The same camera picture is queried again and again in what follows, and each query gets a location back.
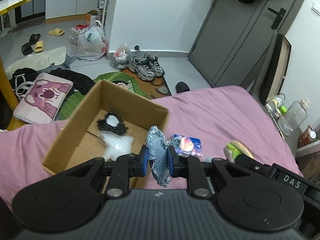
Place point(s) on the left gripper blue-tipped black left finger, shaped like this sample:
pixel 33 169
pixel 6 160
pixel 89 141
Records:
pixel 122 170

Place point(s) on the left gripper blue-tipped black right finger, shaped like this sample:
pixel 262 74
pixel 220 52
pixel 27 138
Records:
pixel 193 170

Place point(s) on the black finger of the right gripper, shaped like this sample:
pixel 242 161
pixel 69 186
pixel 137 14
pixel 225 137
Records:
pixel 253 165

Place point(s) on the clear bag white beads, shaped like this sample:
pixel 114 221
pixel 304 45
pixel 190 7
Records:
pixel 116 145

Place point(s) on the blue denim patterned pouch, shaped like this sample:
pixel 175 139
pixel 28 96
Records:
pixel 157 156

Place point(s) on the hamburger plush toy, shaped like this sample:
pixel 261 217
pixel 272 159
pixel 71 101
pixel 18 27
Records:
pixel 234 149

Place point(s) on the black stitched pouch white centre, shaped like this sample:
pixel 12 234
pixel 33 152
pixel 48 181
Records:
pixel 112 123

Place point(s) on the grey fluffy plush towel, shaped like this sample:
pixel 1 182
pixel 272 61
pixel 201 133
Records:
pixel 208 159

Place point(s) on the blue printed tissue packet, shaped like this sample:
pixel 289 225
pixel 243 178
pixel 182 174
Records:
pixel 189 145

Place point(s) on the brown jar white lid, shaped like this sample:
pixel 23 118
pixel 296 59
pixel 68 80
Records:
pixel 307 137

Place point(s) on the brown cardboard box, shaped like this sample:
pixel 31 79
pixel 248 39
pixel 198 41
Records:
pixel 107 110

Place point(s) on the green-cap baby bottle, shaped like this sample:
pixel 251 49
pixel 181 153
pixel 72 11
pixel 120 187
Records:
pixel 276 107

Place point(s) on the clear plastic water jug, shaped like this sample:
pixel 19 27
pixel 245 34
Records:
pixel 294 116

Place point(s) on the black shoe by bed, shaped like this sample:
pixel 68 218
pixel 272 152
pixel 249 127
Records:
pixel 182 87

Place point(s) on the green leaf cartoon rug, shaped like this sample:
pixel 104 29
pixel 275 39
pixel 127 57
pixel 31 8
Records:
pixel 154 89

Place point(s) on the leaning wooden framed board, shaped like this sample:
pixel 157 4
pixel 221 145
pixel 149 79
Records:
pixel 277 69

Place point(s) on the grey sneaker left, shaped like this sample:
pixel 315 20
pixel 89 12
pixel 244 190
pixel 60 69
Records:
pixel 142 69

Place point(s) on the grey sneaker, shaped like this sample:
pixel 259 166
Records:
pixel 154 65
pixel 142 69

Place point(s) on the pink bear tote bag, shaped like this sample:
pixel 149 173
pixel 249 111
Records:
pixel 41 99

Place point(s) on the clear bag of trash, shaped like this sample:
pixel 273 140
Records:
pixel 122 57

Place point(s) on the grey sneaker right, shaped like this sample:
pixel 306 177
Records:
pixel 154 65

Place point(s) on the grey door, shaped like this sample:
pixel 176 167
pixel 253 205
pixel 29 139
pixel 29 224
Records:
pixel 234 38

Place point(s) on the white plastic shopping bag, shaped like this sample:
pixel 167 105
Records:
pixel 92 43

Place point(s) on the black clothes on floor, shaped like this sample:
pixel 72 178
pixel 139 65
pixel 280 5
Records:
pixel 81 82

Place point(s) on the cream cloth on floor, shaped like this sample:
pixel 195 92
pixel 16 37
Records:
pixel 39 61

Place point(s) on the yellow slipper near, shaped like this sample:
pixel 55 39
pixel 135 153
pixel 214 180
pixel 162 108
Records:
pixel 39 46

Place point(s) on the yellow slipper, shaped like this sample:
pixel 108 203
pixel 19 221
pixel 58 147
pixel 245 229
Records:
pixel 56 32
pixel 39 46

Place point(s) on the yellow slipper far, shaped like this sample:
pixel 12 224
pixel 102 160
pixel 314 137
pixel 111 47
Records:
pixel 56 32

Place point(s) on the black slipper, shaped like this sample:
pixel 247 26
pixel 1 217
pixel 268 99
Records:
pixel 27 47

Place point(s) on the black door handle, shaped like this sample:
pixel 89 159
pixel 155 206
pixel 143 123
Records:
pixel 279 16

